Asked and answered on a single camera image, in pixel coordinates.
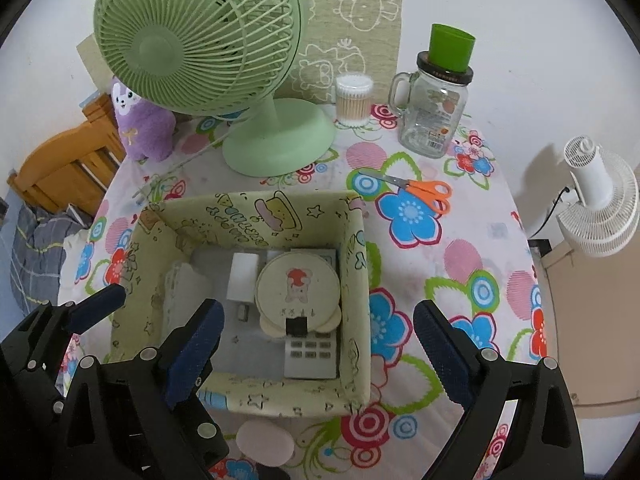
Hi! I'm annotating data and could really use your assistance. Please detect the cream round mirror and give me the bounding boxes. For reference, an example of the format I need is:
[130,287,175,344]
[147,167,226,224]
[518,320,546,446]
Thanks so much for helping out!
[255,252,343,338]

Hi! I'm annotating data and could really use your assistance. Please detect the green cartoon printed board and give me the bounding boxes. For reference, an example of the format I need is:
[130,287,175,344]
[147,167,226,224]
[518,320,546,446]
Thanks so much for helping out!
[76,0,408,107]

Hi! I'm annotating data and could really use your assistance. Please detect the white cube charger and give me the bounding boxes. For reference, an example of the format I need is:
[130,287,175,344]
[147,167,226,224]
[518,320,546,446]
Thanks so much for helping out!
[227,253,261,322]

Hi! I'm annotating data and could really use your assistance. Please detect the orange handled scissors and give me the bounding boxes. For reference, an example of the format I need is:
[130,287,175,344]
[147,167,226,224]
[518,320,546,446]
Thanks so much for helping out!
[359,169,452,216]

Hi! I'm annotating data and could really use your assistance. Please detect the white standing fan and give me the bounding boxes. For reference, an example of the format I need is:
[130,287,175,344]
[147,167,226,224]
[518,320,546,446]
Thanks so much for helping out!
[556,135,640,258]

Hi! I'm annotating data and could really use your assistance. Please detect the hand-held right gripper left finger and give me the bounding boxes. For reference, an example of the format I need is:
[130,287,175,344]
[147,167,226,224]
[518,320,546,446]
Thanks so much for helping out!
[65,299,231,480]

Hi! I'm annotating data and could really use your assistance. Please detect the beige wooden door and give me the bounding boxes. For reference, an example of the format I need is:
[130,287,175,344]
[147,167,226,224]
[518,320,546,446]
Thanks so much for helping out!
[542,240,640,406]

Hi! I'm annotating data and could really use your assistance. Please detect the green desk fan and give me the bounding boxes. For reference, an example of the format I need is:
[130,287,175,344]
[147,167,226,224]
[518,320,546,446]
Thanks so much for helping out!
[93,0,337,177]

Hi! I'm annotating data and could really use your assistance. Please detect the black fan cable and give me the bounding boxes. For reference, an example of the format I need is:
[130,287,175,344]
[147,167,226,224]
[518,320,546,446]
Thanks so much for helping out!
[527,185,576,238]

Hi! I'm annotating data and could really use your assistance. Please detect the cartoon printed fabric storage box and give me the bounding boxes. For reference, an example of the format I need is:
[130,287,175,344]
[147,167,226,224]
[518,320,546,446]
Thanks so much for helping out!
[109,190,373,418]

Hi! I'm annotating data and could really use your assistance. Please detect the glass mug jar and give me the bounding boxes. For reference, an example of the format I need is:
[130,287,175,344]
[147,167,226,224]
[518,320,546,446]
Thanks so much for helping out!
[390,51,474,160]

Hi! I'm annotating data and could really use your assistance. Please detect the wooden chair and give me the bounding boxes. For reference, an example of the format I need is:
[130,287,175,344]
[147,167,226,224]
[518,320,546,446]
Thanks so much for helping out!
[7,92,126,216]

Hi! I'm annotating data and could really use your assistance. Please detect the white remote control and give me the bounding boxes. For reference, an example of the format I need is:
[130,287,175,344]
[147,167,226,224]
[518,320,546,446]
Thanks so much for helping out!
[284,249,338,380]

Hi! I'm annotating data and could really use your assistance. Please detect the cotton swab jar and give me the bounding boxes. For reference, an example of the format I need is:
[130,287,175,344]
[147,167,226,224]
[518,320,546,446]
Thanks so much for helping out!
[335,74,374,127]

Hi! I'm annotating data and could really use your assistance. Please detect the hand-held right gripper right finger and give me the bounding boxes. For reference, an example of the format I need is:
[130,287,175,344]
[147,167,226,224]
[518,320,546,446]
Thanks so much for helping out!
[414,300,586,480]

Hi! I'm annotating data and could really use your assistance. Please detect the green plastic cup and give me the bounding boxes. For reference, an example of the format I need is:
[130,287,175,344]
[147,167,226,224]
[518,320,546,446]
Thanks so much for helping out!
[427,23,477,75]

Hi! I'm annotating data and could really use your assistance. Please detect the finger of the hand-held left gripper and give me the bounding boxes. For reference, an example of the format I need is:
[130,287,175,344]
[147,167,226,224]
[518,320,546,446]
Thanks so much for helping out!
[0,283,127,361]
[15,350,71,421]

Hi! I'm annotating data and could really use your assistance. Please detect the purple plush toy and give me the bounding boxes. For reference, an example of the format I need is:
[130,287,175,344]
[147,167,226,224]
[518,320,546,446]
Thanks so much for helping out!
[111,77,177,162]

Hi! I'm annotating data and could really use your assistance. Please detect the grey plaid blanket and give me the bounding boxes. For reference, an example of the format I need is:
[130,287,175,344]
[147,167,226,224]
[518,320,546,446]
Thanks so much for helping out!
[12,205,93,316]

